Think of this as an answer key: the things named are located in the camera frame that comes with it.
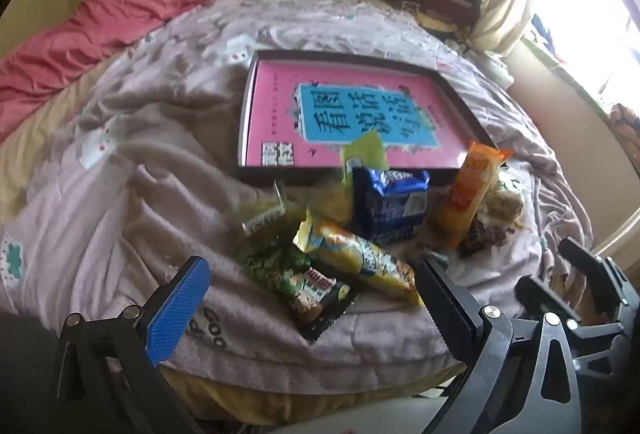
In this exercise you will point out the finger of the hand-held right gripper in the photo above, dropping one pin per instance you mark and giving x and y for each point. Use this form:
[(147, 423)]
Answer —
[(532, 289), (590, 266)]

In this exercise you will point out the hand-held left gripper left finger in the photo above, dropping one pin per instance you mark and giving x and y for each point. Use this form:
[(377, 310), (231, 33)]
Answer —
[(175, 314)]

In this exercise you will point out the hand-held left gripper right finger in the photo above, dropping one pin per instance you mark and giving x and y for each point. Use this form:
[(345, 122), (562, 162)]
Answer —
[(450, 314)]

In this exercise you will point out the clear packet with brown pastry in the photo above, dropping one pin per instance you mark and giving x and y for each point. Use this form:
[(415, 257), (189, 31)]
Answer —
[(482, 236)]

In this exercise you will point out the clear packet with pale pastry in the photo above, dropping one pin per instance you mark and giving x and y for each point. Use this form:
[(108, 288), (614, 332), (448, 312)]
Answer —
[(502, 204)]

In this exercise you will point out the long yellow snack packet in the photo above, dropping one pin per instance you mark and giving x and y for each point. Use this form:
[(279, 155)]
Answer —
[(360, 259)]

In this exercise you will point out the orange snack packet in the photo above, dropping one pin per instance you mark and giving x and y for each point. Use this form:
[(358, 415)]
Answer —
[(465, 194)]

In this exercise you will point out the blue cookie packet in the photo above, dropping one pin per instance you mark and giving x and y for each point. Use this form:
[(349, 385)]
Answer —
[(390, 209)]

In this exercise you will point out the green and black nut packet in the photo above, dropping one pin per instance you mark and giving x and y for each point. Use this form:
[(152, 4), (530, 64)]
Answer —
[(300, 289)]

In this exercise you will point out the small yellow-green snack packet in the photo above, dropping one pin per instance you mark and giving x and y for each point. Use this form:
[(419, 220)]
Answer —
[(262, 216)]

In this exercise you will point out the lime green snack packet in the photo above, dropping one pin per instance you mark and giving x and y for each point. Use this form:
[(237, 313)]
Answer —
[(365, 154)]

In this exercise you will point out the pink tray with blue label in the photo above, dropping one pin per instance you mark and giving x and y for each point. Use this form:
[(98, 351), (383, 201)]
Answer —
[(244, 114)]

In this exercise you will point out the floral cushion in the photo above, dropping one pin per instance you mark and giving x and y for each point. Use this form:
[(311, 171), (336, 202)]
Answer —
[(627, 124)]

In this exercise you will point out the grey-pink printed blanket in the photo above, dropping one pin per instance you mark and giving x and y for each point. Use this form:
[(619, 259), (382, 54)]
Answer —
[(150, 164)]

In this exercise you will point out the pink quilt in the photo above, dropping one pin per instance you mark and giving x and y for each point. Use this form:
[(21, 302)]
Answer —
[(100, 29)]

